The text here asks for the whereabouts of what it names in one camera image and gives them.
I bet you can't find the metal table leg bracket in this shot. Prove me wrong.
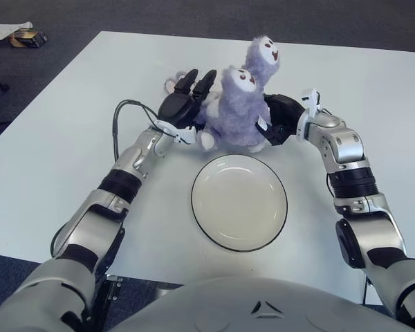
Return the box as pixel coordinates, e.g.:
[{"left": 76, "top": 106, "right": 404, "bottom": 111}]
[{"left": 105, "top": 275, "right": 125, "bottom": 307}]

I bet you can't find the white plate with black rim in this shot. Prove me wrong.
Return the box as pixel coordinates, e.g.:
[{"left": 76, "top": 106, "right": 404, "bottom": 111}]
[{"left": 191, "top": 154, "right": 288, "bottom": 252}]

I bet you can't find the purple plush bunny doll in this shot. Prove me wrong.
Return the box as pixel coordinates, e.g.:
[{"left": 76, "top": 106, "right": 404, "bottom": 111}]
[{"left": 164, "top": 36, "right": 283, "bottom": 153}]

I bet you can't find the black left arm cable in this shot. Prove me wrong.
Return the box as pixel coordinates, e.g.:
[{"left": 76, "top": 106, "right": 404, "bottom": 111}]
[{"left": 50, "top": 99, "right": 179, "bottom": 259}]

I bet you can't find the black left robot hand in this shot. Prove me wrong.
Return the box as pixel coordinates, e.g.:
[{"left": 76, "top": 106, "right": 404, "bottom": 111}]
[{"left": 158, "top": 68, "right": 218, "bottom": 131}]

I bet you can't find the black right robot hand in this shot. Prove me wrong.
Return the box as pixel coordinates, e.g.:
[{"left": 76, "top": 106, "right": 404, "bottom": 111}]
[{"left": 254, "top": 93, "right": 307, "bottom": 146}]

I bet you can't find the small black cardboard box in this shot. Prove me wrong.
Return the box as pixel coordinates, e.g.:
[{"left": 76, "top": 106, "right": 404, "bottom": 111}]
[{"left": 9, "top": 29, "right": 48, "bottom": 48}]

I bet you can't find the grey robot torso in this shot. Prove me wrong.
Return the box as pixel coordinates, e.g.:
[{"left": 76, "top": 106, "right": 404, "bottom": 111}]
[{"left": 113, "top": 276, "right": 402, "bottom": 332}]

